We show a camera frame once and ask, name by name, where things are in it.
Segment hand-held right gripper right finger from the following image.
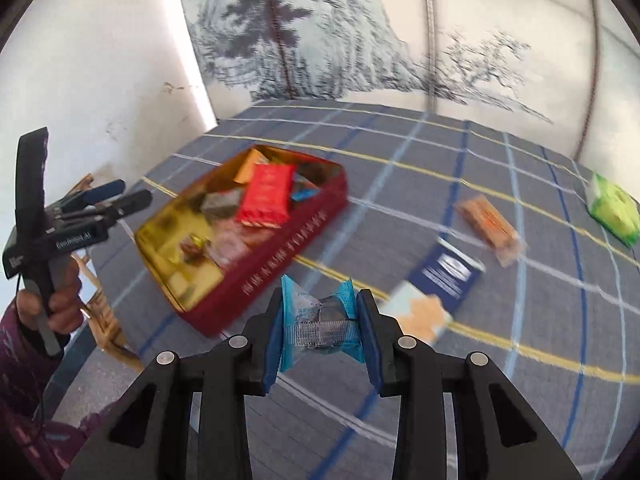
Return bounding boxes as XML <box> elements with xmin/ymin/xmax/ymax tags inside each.
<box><xmin>355</xmin><ymin>288</ymin><xmax>583</xmax><ymax>480</ymax></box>

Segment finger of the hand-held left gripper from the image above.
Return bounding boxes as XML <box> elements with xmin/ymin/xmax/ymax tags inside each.
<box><xmin>47</xmin><ymin>179</ymin><xmax>127</xmax><ymax>213</ymax></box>
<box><xmin>55</xmin><ymin>189</ymin><xmax>153</xmax><ymax>228</ymax></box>

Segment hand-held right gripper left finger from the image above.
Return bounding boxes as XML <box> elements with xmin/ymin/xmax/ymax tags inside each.
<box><xmin>62</xmin><ymin>287</ymin><xmax>286</xmax><ymax>480</ymax></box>

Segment blue snack packet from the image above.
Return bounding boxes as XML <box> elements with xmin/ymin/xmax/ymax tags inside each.
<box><xmin>280</xmin><ymin>275</ymin><xmax>366</xmax><ymax>374</ymax></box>

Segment gold and red tin box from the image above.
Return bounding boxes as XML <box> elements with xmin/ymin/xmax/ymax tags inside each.
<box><xmin>134</xmin><ymin>144</ymin><xmax>350</xmax><ymax>338</ymax></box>

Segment black sesame snack block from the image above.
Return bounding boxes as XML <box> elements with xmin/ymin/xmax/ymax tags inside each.
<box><xmin>200</xmin><ymin>191</ymin><xmax>246</xmax><ymax>221</ymax></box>

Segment red snack packet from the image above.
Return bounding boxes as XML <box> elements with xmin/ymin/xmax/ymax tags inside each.
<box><xmin>235</xmin><ymin>162</ymin><xmax>296</xmax><ymax>228</ymax></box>

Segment person's left forearm purple sleeve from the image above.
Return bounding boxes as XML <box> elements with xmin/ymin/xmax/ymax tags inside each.
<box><xmin>0</xmin><ymin>305</ymin><xmax>117</xmax><ymax>480</ymax></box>

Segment person's left hand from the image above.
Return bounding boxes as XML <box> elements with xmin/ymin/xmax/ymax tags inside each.
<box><xmin>15</xmin><ymin>260</ymin><xmax>84</xmax><ymax>335</ymax></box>

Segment pale packet with orange star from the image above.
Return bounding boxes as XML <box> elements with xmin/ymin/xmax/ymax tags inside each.
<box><xmin>380</xmin><ymin>280</ymin><xmax>454</xmax><ymax>345</ymax></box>

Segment dark blue box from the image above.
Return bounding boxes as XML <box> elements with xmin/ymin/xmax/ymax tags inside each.
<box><xmin>407</xmin><ymin>236</ymin><xmax>487</xmax><ymax>316</ymax></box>

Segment orange snack packet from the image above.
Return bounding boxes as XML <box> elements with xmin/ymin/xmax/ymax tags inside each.
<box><xmin>232</xmin><ymin>149</ymin><xmax>271</xmax><ymax>183</ymax></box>

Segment wooden chair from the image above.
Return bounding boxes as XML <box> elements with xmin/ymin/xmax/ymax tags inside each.
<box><xmin>67</xmin><ymin>175</ymin><xmax>146</xmax><ymax>371</ymax></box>

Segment grey plaid blanket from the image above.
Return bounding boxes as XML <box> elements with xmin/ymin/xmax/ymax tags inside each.
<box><xmin>47</xmin><ymin>100</ymin><xmax>640</xmax><ymax>480</ymax></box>

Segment clear packet with blue ends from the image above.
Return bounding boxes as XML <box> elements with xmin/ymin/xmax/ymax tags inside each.
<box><xmin>290</xmin><ymin>180</ymin><xmax>322</xmax><ymax>204</ymax></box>

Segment orange brown snack bar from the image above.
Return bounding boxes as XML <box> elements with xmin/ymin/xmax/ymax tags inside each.
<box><xmin>457</xmin><ymin>195</ymin><xmax>529</xmax><ymax>267</ymax></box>

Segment green snack packet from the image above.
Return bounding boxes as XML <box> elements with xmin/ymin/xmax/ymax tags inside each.
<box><xmin>586</xmin><ymin>172</ymin><xmax>640</xmax><ymax>248</ymax></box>

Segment thin metal pole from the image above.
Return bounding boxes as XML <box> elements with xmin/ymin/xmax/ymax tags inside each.
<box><xmin>572</xmin><ymin>0</ymin><xmax>602</xmax><ymax>161</ymax></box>

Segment brown beaded cord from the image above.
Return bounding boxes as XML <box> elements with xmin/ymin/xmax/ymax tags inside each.
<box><xmin>262</xmin><ymin>0</ymin><xmax>296</xmax><ymax>101</ymax></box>

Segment ink landscape wall painting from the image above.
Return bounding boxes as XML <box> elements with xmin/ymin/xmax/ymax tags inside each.
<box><xmin>172</xmin><ymin>0</ymin><xmax>640</xmax><ymax>161</ymax></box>

